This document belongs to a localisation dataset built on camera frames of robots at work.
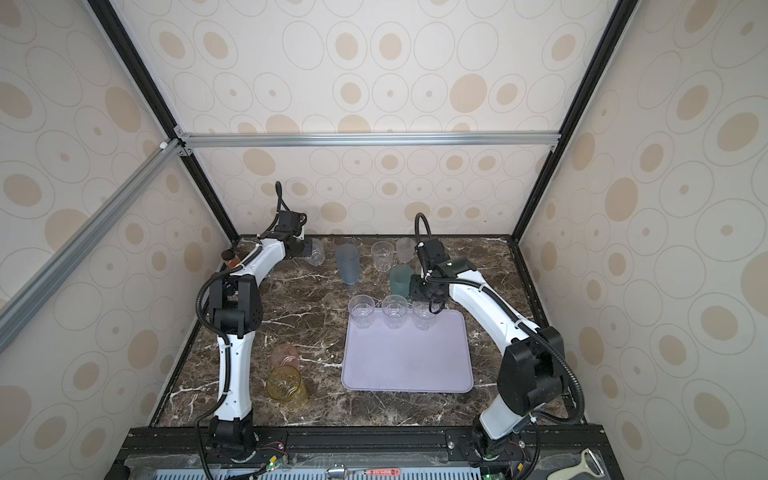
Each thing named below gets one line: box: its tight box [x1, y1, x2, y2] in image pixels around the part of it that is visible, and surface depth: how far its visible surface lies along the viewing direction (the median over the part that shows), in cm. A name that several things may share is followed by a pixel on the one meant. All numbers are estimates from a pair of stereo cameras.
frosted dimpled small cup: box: [396, 237, 416, 264], surface depth 113 cm
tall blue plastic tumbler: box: [335, 243, 360, 285], surface depth 108 cm
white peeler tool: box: [547, 448, 605, 480], surface depth 72 cm
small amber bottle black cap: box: [221, 249, 241, 269], surface depth 105 cm
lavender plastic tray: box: [341, 309, 474, 393], surface depth 91 cm
